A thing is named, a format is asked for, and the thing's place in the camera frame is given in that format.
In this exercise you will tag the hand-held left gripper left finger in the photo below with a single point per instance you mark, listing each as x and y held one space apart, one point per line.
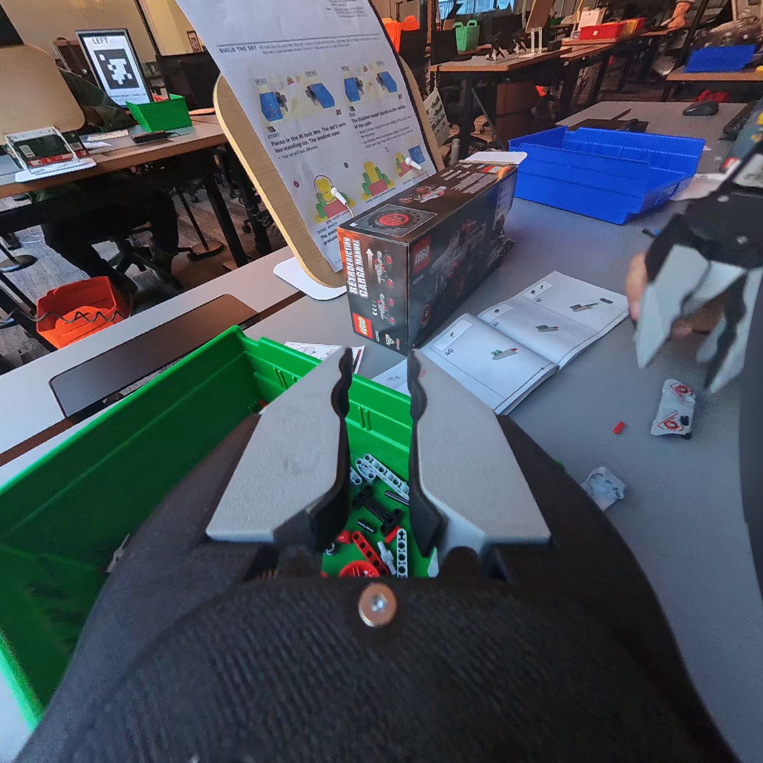
286 465

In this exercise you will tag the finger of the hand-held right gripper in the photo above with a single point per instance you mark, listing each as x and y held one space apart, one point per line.
664 310
724 351

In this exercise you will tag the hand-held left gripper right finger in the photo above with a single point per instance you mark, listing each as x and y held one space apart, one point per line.
471 471

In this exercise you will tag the pile of lego pieces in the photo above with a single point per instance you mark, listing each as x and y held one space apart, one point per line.
381 512

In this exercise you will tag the green plastic bin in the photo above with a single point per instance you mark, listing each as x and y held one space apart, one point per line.
119 447

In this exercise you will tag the white red-printed lego piece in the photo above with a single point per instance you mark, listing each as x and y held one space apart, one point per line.
670 411

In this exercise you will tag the light grey lego piece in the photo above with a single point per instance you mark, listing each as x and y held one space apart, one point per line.
603 486

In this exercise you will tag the black lego set box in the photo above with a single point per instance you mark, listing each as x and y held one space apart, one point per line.
453 262

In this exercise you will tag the person's right hand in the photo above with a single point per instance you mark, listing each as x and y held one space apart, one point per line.
636 286

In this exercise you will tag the black computer mouse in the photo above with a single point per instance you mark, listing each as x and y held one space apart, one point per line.
700 109

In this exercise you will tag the white sticker sheet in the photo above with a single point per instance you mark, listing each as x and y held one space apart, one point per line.
316 350

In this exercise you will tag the blue plastic bin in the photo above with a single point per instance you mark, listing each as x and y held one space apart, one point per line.
596 173

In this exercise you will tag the open instruction booklet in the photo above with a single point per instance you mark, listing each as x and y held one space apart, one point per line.
536 346

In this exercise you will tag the blue flat bin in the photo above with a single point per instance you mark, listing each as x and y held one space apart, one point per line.
718 59

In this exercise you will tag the red plastic bin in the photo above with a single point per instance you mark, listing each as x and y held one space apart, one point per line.
608 30

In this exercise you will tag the brown wooden desk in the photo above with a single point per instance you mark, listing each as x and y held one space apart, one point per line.
506 65

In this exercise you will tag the orange plastic bin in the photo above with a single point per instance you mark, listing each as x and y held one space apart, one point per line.
77 298

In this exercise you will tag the wooden board stand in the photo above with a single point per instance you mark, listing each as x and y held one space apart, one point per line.
259 179
536 18

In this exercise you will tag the printed instruction sheet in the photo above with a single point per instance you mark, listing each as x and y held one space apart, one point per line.
310 119

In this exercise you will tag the black phone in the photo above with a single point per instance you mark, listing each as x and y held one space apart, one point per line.
150 138

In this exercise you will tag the small green bin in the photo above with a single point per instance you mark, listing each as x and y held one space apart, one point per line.
161 116

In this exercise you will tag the clear acrylic sign holder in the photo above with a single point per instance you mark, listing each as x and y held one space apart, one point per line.
45 149

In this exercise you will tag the marker tag display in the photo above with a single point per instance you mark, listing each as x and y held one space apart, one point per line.
116 65

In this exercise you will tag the wooden divider panel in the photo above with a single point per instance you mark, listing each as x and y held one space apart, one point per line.
36 89

